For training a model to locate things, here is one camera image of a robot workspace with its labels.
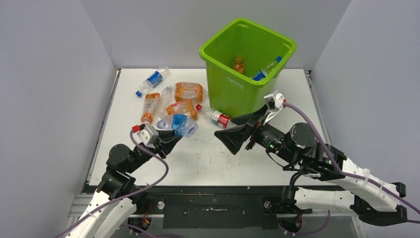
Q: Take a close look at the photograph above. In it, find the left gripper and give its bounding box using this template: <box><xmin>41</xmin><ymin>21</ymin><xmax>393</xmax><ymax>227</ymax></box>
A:
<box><xmin>125</xmin><ymin>129</ymin><xmax>181</xmax><ymax>174</ymax></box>

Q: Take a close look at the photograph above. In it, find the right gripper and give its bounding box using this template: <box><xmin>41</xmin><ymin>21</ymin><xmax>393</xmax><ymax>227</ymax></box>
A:
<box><xmin>211</xmin><ymin>104</ymin><xmax>296</xmax><ymax>164</ymax></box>

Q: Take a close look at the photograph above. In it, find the crushed blue label bottle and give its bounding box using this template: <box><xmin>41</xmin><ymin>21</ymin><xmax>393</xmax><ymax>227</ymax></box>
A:
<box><xmin>157</xmin><ymin>114</ymin><xmax>199</xmax><ymax>138</ymax></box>

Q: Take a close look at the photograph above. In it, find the pepsi bottle blue cap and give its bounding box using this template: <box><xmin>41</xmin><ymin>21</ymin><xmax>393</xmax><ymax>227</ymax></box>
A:
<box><xmin>251</xmin><ymin>56</ymin><xmax>282</xmax><ymax>81</ymax></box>

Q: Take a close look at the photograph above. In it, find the orange juice bottle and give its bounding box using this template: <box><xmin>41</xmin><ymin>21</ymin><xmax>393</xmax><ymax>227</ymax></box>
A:
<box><xmin>233</xmin><ymin>56</ymin><xmax>245</xmax><ymax>74</ymax></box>

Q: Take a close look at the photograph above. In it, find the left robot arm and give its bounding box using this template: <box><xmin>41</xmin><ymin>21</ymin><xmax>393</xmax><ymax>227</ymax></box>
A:
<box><xmin>58</xmin><ymin>125</ymin><xmax>182</xmax><ymax>238</ymax></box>

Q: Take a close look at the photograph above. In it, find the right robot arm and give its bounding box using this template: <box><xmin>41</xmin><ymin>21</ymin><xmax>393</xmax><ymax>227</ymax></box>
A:
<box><xmin>215</xmin><ymin>106</ymin><xmax>408</xmax><ymax>227</ymax></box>

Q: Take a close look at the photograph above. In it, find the red label bottle by bin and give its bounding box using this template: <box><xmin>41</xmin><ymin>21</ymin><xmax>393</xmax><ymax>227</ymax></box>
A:
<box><xmin>196</xmin><ymin>104</ymin><xmax>237</xmax><ymax>129</ymax></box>

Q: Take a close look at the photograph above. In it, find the orange crushed bottle middle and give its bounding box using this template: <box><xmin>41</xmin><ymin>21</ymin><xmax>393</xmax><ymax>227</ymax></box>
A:
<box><xmin>166</xmin><ymin>99</ymin><xmax>198</xmax><ymax>120</ymax></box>

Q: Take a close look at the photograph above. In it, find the orange crushed bottle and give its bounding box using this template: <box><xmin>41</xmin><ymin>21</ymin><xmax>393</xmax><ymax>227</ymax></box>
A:
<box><xmin>174</xmin><ymin>82</ymin><xmax>204</xmax><ymax>104</ymax></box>
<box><xmin>166</xmin><ymin>99</ymin><xmax>198</xmax><ymax>120</ymax></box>

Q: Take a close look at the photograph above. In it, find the clear bottle no label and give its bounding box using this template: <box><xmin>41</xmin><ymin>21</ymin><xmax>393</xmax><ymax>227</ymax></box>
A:
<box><xmin>154</xmin><ymin>85</ymin><xmax>173</xmax><ymax>122</ymax></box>

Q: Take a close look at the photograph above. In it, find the small orange label bottle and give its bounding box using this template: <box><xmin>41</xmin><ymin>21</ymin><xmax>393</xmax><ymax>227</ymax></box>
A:
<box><xmin>141</xmin><ymin>93</ymin><xmax>160</xmax><ymax>123</ymax></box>

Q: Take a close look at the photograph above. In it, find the orange crushed bottle top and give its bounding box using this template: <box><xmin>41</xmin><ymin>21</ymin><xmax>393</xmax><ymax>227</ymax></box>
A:
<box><xmin>174</xmin><ymin>82</ymin><xmax>204</xmax><ymax>104</ymax></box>

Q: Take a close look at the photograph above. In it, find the blue label bottle far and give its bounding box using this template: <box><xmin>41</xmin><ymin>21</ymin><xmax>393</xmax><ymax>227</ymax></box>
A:
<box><xmin>135</xmin><ymin>66</ymin><xmax>170</xmax><ymax>97</ymax></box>

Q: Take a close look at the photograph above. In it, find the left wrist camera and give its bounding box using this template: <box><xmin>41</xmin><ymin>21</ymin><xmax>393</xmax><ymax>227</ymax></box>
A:
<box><xmin>132</xmin><ymin>123</ymin><xmax>158</xmax><ymax>146</ymax></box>

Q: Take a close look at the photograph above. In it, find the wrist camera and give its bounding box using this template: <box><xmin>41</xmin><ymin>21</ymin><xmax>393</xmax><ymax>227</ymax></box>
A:
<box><xmin>132</xmin><ymin>123</ymin><xmax>158</xmax><ymax>146</ymax></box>
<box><xmin>263</xmin><ymin>89</ymin><xmax>286</xmax><ymax>125</ymax></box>

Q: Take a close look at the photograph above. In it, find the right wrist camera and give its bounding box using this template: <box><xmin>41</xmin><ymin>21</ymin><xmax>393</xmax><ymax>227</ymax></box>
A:
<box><xmin>263</xmin><ymin>89</ymin><xmax>286</xmax><ymax>125</ymax></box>

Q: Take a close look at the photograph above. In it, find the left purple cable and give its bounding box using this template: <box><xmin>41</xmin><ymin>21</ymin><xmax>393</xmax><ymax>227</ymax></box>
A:
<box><xmin>62</xmin><ymin>129</ymin><xmax>181</xmax><ymax>238</ymax></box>

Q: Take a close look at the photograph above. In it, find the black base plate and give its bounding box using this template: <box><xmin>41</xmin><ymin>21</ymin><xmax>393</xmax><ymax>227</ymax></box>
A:
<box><xmin>82</xmin><ymin>185</ymin><xmax>345</xmax><ymax>230</ymax></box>

